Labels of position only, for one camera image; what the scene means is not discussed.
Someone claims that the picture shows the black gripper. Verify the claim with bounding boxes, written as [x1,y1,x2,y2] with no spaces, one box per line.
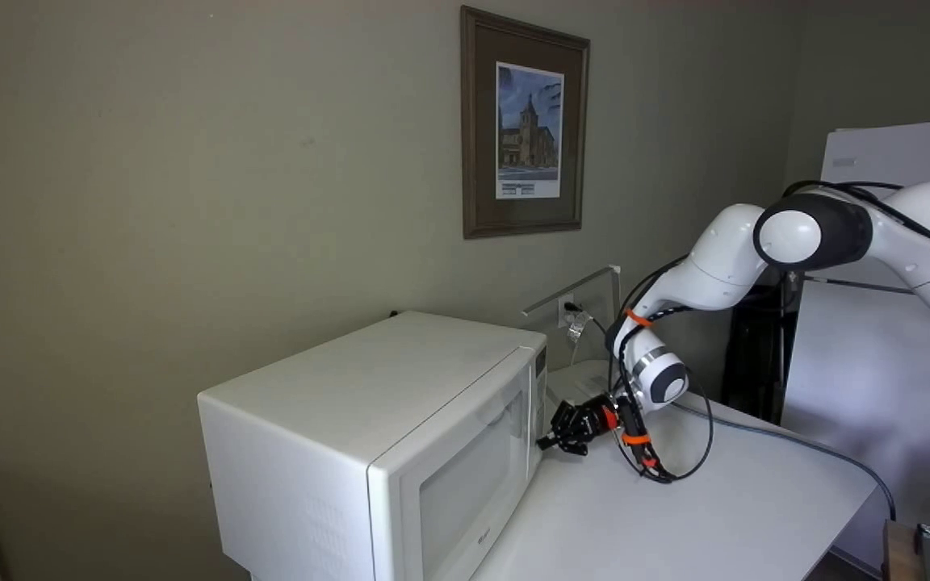
[535,398,623,455]

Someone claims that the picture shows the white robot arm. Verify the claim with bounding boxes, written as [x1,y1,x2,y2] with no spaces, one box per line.
[535,181,930,465]

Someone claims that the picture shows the white microwave oven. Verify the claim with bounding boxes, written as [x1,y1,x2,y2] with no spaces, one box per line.
[198,312,545,581]

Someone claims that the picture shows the white desk lamp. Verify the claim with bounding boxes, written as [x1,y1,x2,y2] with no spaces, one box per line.
[518,264,623,409]

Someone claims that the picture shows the white refrigerator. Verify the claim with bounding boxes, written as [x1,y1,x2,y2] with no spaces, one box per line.
[781,123,930,522]

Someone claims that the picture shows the framed church picture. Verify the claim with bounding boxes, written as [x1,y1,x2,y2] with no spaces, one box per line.
[457,5,592,240]

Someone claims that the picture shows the grey power cable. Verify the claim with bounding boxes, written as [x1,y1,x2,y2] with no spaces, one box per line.
[566,310,899,522]

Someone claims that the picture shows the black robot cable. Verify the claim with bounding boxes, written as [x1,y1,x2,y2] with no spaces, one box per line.
[602,179,930,489]

